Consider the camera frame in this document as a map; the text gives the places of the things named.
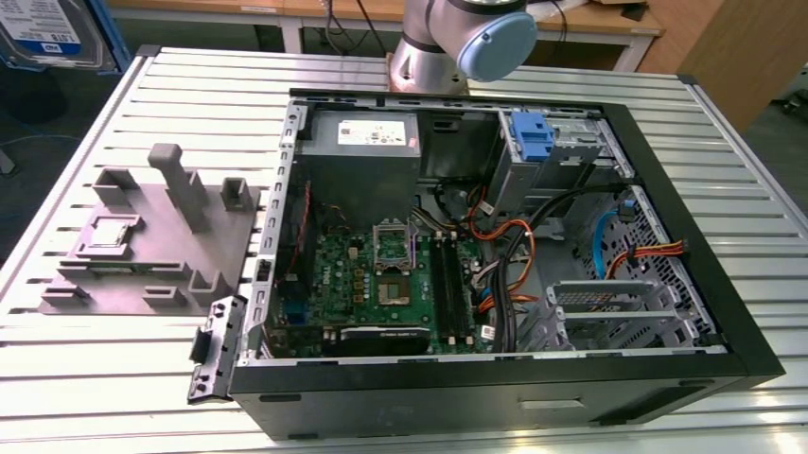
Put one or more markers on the hard disk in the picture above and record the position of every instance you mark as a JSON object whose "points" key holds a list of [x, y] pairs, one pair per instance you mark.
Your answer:
{"points": [[51, 33]]}

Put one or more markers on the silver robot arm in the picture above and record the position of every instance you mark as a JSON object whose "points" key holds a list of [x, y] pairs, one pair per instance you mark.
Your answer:
{"points": [[429, 61]]}

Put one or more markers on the grey metal disk bay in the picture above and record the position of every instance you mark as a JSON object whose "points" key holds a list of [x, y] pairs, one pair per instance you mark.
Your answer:
{"points": [[631, 314]]}

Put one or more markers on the metal locking lever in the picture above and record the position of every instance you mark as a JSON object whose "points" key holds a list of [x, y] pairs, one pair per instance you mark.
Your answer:
{"points": [[412, 246]]}

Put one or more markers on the grey power supply unit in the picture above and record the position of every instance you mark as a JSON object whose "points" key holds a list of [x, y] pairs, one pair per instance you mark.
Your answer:
{"points": [[359, 184]]}

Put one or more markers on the CPU socket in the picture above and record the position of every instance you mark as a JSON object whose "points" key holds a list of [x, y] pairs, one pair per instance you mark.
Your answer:
{"points": [[400, 291]]}

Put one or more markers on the black RAM slot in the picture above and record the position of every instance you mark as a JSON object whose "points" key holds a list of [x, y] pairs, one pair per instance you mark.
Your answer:
{"points": [[461, 288], [444, 288]]}

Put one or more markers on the green motherboard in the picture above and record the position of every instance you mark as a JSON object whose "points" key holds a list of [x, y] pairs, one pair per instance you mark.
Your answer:
{"points": [[341, 293]]}

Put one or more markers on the grey metal drive cage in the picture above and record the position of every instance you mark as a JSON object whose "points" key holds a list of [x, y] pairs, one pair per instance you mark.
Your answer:
{"points": [[524, 184]]}

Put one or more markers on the black graphics card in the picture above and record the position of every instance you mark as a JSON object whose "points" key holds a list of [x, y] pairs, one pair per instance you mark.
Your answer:
{"points": [[378, 338]]}

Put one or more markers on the blue plastic drive latch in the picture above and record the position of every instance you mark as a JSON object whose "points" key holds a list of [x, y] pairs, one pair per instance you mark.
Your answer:
{"points": [[533, 137]]}

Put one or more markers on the black open PC case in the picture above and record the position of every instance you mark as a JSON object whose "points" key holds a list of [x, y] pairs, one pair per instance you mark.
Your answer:
{"points": [[480, 397]]}

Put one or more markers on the grey parts rack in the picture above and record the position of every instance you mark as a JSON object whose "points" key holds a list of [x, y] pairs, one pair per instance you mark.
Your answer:
{"points": [[164, 246]]}

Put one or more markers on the grey card retention latch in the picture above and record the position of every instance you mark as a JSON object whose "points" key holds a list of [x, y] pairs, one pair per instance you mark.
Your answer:
{"points": [[218, 350]]}

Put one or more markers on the green RAM stick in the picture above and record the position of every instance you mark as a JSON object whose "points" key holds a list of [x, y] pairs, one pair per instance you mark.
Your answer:
{"points": [[120, 269]]}

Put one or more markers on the silver CPU chip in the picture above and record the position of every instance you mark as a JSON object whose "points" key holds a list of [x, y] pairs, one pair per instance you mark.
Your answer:
{"points": [[112, 234]]}

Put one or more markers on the wooden desk white frame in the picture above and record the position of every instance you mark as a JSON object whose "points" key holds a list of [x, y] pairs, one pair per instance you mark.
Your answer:
{"points": [[593, 23]]}

